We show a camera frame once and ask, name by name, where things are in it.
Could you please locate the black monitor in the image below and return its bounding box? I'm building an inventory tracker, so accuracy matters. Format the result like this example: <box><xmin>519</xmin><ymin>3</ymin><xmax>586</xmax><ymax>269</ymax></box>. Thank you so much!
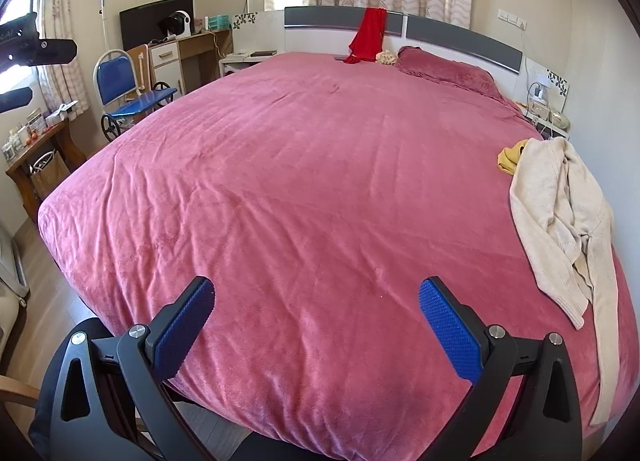
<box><xmin>119</xmin><ymin>0</ymin><xmax>195</xmax><ymax>52</ymax></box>

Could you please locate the red cloth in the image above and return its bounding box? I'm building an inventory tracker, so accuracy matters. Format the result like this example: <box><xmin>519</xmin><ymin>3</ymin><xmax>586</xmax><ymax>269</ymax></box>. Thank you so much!
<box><xmin>344</xmin><ymin>7</ymin><xmax>388</xmax><ymax>65</ymax></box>

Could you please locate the white tissue box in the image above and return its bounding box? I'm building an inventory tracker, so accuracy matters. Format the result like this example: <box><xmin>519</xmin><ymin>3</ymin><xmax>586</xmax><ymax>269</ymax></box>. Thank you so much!
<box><xmin>47</xmin><ymin>101</ymin><xmax>81</xmax><ymax>123</ymax></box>

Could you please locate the wooden desk with white drawers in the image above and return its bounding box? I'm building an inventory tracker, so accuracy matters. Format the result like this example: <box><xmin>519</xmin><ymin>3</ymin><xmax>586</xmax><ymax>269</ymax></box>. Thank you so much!
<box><xmin>125</xmin><ymin>28</ymin><xmax>235</xmax><ymax>94</ymax></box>

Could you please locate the pink fleece blanket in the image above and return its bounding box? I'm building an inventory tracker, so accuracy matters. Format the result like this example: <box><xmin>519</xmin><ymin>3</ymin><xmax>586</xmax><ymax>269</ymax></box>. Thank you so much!
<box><xmin>37</xmin><ymin>51</ymin><xmax>640</xmax><ymax>459</ymax></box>

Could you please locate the cream knit sweater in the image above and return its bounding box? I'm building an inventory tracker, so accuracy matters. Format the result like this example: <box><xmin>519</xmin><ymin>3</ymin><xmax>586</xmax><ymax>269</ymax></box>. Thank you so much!
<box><xmin>509</xmin><ymin>137</ymin><xmax>621</xmax><ymax>427</ymax></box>

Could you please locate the brown paper bag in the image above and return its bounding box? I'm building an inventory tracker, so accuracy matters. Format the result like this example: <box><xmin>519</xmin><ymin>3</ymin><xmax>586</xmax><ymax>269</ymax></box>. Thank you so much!
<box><xmin>29</xmin><ymin>151</ymin><xmax>71</xmax><ymax>199</ymax></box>

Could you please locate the white nightstand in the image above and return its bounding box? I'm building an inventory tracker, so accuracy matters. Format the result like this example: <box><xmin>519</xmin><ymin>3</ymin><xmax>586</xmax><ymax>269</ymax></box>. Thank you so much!
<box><xmin>517</xmin><ymin>101</ymin><xmax>571</xmax><ymax>142</ymax></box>

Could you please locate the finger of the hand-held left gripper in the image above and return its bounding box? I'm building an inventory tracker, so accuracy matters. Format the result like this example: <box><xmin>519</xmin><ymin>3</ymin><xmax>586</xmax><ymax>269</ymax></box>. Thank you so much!
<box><xmin>35</xmin><ymin>38</ymin><xmax>79</xmax><ymax>66</ymax></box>
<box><xmin>0</xmin><ymin>88</ymin><xmax>34</xmax><ymax>113</ymax></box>

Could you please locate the blue wheeled chair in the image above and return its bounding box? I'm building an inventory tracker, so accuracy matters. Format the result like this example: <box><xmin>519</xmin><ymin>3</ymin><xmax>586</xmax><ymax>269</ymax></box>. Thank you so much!
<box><xmin>93</xmin><ymin>48</ymin><xmax>178</xmax><ymax>144</ymax></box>

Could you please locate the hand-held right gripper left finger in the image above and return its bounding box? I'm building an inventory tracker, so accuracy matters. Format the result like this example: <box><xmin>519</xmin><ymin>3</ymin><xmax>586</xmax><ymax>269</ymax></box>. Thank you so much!
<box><xmin>50</xmin><ymin>276</ymin><xmax>216</xmax><ymax>461</ymax></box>

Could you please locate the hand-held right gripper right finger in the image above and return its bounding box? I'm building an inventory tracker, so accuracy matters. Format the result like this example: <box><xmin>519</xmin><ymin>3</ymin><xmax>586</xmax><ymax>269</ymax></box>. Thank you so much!
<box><xmin>419</xmin><ymin>277</ymin><xmax>586</xmax><ymax>461</ymax></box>

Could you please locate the white charging device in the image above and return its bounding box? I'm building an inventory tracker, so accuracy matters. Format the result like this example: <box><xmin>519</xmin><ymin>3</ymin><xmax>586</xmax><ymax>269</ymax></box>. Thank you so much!
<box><xmin>527</xmin><ymin>82</ymin><xmax>551</xmax><ymax>114</ymax></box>

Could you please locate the wooden side table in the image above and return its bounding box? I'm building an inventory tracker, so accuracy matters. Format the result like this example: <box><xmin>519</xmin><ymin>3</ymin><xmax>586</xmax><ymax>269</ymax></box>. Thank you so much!
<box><xmin>5</xmin><ymin>116</ymin><xmax>88</xmax><ymax>204</ymax></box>

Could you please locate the bright window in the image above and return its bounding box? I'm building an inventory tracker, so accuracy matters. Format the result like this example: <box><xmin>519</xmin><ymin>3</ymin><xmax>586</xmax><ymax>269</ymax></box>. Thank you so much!
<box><xmin>0</xmin><ymin>0</ymin><xmax>38</xmax><ymax>107</ymax></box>

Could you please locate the yellow garment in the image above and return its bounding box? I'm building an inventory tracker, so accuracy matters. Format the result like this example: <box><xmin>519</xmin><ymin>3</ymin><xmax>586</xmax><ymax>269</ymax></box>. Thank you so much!
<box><xmin>496</xmin><ymin>140</ymin><xmax>531</xmax><ymax>175</ymax></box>

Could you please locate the pale patterned window curtain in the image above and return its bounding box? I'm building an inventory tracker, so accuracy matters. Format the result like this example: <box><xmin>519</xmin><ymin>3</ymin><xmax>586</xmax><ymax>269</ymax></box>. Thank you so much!
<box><xmin>30</xmin><ymin>0</ymin><xmax>91</xmax><ymax>109</ymax></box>

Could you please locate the pink pillow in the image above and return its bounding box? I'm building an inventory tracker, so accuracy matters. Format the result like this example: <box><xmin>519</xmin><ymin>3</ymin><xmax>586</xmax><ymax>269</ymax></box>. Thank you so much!
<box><xmin>397</xmin><ymin>46</ymin><xmax>506</xmax><ymax>104</ymax></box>

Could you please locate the white bedside cabinet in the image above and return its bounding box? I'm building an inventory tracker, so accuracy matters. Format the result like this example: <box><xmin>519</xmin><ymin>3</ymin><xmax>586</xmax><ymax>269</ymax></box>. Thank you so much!
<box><xmin>219</xmin><ymin>48</ymin><xmax>278</xmax><ymax>79</ymax></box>

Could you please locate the white and grey headboard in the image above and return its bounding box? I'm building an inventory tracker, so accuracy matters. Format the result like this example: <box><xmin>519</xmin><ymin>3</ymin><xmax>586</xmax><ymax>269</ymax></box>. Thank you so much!
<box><xmin>232</xmin><ymin>5</ymin><xmax>571</xmax><ymax>129</ymax></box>

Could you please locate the group of white jars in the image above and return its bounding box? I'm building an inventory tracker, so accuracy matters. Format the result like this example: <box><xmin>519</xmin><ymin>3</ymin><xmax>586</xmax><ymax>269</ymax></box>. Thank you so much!
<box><xmin>2</xmin><ymin>124</ymin><xmax>31</xmax><ymax>162</ymax></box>

